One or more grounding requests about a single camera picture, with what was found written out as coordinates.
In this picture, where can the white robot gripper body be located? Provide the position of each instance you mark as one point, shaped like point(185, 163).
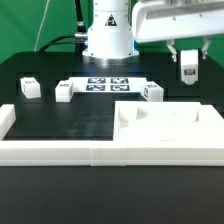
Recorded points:
point(161, 20)

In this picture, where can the white U-shaped obstacle fence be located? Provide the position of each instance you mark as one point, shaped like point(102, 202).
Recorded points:
point(103, 153)

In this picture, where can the white square table top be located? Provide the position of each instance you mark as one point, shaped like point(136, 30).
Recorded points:
point(166, 121)

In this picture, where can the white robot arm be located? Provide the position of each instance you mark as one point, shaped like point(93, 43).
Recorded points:
point(118, 25)

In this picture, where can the white sheet of tags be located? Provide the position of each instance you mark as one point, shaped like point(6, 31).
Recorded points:
point(107, 84)

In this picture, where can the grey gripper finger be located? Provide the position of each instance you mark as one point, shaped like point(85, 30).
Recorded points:
point(171, 46)
point(205, 47)

